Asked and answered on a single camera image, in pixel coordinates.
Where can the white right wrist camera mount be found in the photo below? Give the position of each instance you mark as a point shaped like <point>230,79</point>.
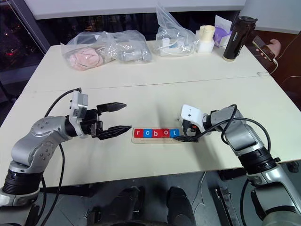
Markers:
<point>191,113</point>

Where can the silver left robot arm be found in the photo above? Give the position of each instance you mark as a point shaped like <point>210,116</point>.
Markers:
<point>40,143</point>

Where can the pink cloth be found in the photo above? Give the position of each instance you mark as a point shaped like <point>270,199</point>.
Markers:
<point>85,58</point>

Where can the bystander bare hand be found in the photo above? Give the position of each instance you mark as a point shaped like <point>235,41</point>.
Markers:
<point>276,47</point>

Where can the wooden letter tray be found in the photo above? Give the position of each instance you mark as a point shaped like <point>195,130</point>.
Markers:
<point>155,140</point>

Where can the black smartphone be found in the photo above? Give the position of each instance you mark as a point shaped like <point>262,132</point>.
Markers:
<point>263,48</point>

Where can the blue letter o block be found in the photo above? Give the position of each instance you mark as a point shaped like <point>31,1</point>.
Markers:
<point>147,133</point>

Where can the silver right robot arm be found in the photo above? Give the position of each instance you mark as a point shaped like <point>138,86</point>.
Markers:
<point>244,136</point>

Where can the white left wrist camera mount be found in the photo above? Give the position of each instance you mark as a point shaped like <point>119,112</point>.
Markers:
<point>76,101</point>

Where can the tall clear plastic bag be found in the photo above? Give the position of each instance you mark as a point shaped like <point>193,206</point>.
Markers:
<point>175,33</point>

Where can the red letter b block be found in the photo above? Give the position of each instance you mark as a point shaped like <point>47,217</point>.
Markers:
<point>156,133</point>

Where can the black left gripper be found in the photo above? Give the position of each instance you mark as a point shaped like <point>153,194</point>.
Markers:
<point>90,123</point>

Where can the purple tissue box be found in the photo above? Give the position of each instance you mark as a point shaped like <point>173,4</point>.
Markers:
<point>223,36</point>

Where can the cream white bottle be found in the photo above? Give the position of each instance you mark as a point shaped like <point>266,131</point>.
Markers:
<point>206,40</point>

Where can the grey device in bag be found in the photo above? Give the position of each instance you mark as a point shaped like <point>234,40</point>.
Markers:
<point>134,55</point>

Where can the dark rounded shape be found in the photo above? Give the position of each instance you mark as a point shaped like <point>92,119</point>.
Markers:
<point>179,207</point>
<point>127,207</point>

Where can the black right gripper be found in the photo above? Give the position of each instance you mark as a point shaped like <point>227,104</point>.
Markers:
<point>188,128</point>

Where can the blue letter t block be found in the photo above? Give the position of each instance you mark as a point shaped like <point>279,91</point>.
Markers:
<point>174,133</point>

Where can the red letter o block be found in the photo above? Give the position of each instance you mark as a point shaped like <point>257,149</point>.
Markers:
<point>165,133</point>

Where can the black metal table frame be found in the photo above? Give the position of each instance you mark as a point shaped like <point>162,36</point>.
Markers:
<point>225,207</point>

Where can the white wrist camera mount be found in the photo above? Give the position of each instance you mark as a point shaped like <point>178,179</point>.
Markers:
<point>76,101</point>
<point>191,113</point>

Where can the black drinking bottle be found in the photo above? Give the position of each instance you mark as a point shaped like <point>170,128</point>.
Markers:
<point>235,40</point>

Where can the large clear plastic bag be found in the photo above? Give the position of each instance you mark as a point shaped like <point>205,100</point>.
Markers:
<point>108,44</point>

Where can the red letter r block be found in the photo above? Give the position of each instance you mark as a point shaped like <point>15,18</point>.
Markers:
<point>138,133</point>

